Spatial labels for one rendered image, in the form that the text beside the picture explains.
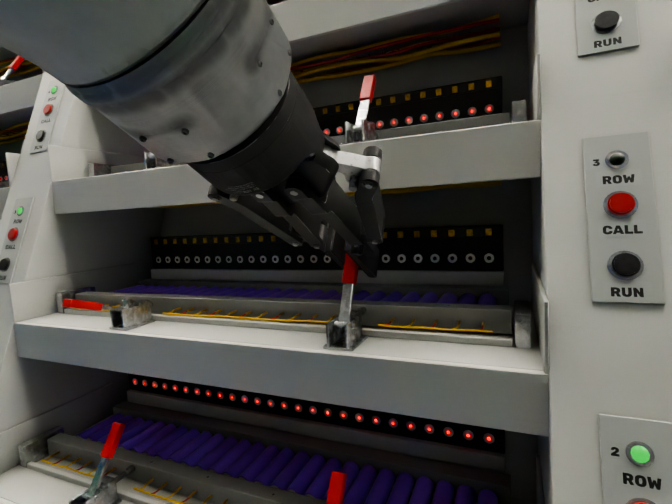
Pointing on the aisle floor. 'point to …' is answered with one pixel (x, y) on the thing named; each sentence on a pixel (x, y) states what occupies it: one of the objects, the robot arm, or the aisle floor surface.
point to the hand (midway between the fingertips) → (353, 250)
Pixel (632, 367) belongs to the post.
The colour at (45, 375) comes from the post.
